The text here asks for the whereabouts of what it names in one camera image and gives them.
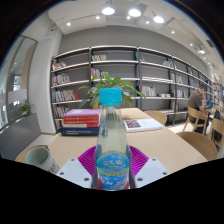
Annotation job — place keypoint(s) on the thick dark blue book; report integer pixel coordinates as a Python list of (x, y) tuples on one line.
[(80, 131)]

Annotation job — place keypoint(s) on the red book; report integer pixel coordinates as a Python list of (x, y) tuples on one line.
[(81, 118), (81, 122)]

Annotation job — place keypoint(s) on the grey bookshelf unit with books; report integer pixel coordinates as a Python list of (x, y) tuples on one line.
[(156, 68)]

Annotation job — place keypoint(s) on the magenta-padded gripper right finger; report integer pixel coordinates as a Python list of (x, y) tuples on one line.
[(151, 170)]

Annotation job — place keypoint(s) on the open white book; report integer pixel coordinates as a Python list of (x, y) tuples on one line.
[(143, 125)]

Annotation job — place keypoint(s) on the pink book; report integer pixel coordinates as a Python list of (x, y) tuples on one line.
[(81, 112)]

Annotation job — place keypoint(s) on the group of ceiling lights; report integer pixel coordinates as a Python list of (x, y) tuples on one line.
[(134, 13)]

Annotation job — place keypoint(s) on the clear bottle with teal cap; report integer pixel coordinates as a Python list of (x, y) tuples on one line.
[(112, 140)]

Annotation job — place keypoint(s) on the green potted plant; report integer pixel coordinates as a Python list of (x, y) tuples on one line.
[(115, 85)]

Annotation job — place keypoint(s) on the patterned white ceramic mug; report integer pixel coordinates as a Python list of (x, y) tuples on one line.
[(41, 158)]

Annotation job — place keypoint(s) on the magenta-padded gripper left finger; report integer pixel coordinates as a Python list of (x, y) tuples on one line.
[(73, 170)]

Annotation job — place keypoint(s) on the small green floor plant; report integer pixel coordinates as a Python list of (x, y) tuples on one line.
[(26, 108)]

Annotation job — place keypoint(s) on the group of wooden chairs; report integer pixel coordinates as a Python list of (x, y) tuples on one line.
[(218, 128)]

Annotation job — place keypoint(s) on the person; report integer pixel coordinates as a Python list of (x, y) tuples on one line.
[(196, 100)]

